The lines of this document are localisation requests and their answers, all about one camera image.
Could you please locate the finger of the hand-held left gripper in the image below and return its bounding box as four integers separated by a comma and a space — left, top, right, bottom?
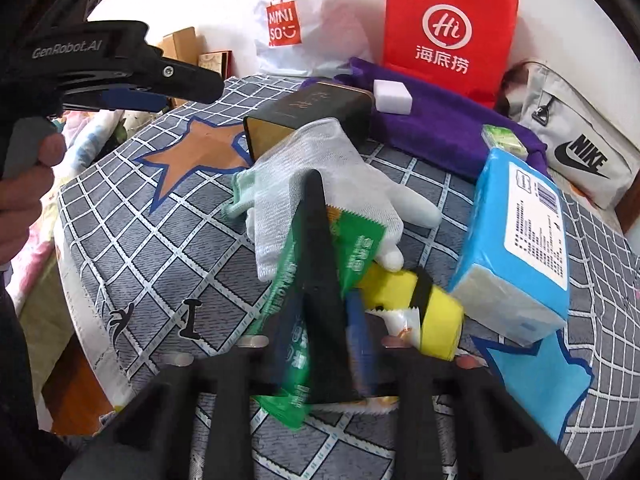
145, 52, 226, 109
99, 86, 169, 114

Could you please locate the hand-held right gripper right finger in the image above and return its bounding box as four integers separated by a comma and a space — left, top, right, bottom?
325, 210, 583, 480

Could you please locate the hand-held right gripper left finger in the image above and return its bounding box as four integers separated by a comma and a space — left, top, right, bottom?
62, 170, 331, 480

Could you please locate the yellow black striped sweatband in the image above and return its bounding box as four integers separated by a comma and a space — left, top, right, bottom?
357, 265, 466, 362

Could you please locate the green snack packet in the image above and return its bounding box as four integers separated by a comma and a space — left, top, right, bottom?
250, 205, 388, 431

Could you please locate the white knit glove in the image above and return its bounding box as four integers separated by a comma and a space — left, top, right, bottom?
222, 117, 443, 283

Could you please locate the blue tissue pack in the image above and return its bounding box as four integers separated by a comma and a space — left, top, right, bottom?
447, 147, 571, 346

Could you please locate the person's left hand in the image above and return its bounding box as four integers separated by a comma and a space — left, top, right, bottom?
0, 135, 67, 267

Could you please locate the small patterned box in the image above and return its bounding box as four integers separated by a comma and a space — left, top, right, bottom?
197, 51, 234, 79

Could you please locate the brown cardboard box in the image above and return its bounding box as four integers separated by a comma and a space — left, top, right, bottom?
161, 26, 201, 68

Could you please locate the dark green tin box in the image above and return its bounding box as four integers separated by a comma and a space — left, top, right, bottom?
243, 78, 375, 163

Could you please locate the grey checked star blanket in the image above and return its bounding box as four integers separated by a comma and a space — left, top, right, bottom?
52, 72, 640, 480

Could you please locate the white plastic bag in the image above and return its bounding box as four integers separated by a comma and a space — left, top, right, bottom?
255, 0, 381, 76

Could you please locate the white sponge block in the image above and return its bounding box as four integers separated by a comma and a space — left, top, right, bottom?
374, 80, 413, 113

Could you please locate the purple towel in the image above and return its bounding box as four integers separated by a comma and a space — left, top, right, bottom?
300, 56, 551, 183

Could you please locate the small green tissue packet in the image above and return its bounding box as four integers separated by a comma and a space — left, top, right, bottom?
481, 124, 529, 159

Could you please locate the grey bag with black logo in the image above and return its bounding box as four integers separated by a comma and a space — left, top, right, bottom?
500, 60, 636, 211

